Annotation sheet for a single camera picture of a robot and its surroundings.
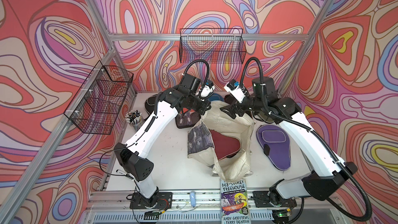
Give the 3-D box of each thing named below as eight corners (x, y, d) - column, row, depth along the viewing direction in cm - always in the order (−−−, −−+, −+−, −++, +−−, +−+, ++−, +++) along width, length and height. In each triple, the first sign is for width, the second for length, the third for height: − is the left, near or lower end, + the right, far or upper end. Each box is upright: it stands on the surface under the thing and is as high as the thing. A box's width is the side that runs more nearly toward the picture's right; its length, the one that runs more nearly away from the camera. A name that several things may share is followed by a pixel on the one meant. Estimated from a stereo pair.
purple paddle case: (266, 170, 84) (268, 168, 82) (254, 127, 102) (256, 124, 99) (298, 170, 84) (301, 168, 82) (281, 127, 102) (283, 124, 99)
